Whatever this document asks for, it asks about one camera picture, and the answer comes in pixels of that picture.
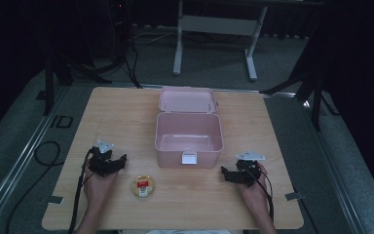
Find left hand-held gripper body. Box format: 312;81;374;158
87;139;119;177

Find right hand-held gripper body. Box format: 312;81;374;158
235;149;267;188

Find small round jar red label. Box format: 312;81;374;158
131;175;156;199

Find pink plastic storage box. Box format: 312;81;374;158
154;86;225;170

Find person's left hand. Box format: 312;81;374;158
82;159;119;207

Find person's right hand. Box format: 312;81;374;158
237;161;270;209

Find grey tape piece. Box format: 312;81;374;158
47;194;64;206
284;191;306;202

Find black metal stand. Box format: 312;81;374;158
260;61;341;132
36;48;113;117

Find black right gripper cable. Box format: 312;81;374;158
246;169;276;223

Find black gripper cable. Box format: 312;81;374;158
67;146;100;234
246;169;276;223

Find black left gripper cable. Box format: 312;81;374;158
67;146;100;234

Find black floor cable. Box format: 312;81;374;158
5;140;65;234

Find black hanging cable bundle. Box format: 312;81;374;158
110;19;144;90

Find white desk frame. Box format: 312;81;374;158
172;0;270;82

